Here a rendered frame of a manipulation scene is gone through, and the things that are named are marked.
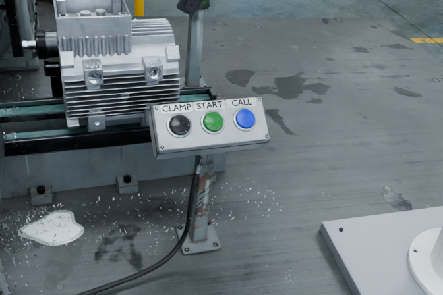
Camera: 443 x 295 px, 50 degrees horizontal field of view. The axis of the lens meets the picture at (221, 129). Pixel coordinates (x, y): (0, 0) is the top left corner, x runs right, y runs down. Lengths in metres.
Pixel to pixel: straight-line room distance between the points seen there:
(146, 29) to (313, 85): 0.67
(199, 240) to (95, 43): 0.39
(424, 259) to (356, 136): 0.42
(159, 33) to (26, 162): 0.34
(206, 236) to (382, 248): 0.31
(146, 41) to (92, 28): 0.10
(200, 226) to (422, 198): 0.50
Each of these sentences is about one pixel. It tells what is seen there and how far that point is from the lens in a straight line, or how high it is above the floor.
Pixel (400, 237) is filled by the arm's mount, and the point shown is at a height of 0.83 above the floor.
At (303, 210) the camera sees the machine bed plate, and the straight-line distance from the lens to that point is 0.98.
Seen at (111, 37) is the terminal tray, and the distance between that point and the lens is 0.84.
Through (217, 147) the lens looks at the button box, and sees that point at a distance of 0.70.
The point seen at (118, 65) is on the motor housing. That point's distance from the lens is 0.85.
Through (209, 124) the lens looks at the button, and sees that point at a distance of 0.69.
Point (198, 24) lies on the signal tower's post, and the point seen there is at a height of 0.98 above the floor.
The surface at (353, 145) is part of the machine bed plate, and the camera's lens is 1.20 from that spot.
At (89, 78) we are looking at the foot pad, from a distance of 0.82.
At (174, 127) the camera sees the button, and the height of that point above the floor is 1.07.
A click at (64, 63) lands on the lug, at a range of 0.83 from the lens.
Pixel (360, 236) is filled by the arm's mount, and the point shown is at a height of 0.82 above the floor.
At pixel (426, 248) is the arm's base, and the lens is 0.94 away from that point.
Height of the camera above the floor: 1.45
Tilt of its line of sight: 34 degrees down
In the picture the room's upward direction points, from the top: 7 degrees clockwise
